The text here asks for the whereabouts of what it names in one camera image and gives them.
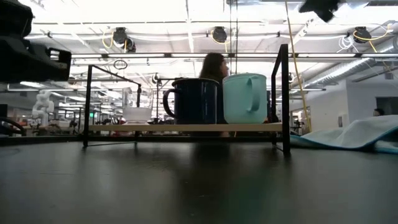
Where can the light teal ceramic mug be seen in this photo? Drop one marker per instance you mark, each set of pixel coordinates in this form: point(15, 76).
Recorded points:
point(244, 99)

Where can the dark blue enamel mug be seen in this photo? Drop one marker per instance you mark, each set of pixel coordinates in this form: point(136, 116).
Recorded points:
point(196, 102)

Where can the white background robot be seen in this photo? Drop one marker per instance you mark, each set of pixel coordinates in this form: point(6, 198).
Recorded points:
point(43, 105)

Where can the person with long hair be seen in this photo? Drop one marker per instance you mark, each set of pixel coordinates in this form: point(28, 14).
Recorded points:
point(213, 65)

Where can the light teal cloth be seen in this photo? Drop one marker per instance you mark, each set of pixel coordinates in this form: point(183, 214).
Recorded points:
point(354, 133)

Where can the long ceiling light strip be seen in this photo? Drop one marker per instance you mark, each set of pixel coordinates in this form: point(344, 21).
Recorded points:
point(199, 55)

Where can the dark wall window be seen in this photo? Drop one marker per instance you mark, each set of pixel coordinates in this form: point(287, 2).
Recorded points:
point(387, 105)

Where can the wooden shelf with black frame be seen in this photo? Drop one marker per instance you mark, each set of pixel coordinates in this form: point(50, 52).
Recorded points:
point(186, 127)

